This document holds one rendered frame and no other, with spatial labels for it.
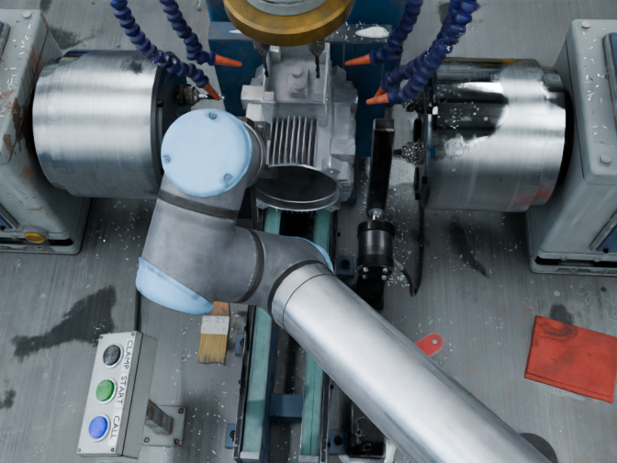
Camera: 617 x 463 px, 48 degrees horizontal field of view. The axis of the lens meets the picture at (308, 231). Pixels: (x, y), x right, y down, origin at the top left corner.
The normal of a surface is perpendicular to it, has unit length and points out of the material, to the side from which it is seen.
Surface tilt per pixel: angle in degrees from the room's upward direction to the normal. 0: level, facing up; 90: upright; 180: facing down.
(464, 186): 73
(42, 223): 90
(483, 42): 0
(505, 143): 40
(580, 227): 90
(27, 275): 0
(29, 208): 90
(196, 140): 25
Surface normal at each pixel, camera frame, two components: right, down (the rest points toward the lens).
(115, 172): -0.07, 0.69
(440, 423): -0.41, -0.60
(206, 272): 0.62, 0.26
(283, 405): -0.04, -0.44
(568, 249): -0.06, 0.90
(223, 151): -0.05, -0.02
